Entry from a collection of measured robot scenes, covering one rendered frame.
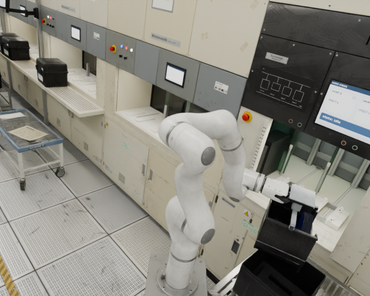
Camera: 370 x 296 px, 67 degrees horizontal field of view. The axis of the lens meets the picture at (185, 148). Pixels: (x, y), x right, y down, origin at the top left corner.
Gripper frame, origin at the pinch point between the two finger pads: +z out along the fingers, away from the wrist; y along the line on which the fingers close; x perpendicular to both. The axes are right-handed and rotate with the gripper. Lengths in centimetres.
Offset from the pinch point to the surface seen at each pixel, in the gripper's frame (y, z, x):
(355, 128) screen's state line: -30.1, 13.5, 26.4
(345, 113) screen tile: -32.4, 7.7, 31.0
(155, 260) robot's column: 20, -50, -49
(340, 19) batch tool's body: -39, -8, 68
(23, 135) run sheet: -63, -245, -79
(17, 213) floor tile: -18, -203, -125
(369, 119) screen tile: -28.9, 16.5, 31.9
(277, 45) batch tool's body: -48, -32, 52
